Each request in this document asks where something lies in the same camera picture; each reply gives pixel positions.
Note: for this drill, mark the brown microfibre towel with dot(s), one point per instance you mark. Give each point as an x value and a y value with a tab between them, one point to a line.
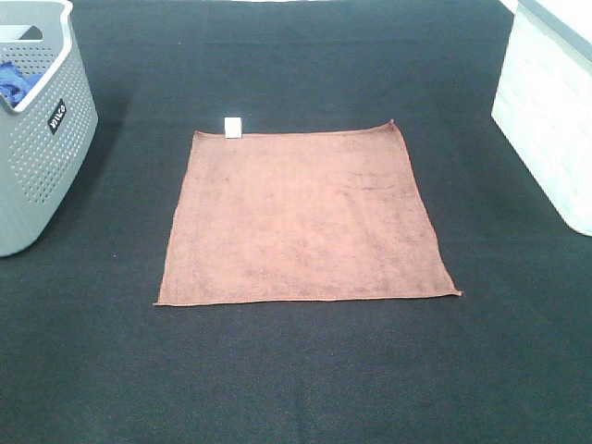
286	217

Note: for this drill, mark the grey perforated laundry basket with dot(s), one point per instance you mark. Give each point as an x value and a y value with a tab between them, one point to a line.
45	138

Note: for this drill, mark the white plastic bin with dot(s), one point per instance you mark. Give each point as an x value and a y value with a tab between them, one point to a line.
542	103

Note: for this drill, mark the blue cloth in basket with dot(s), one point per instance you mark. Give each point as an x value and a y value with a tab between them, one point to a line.
14	84

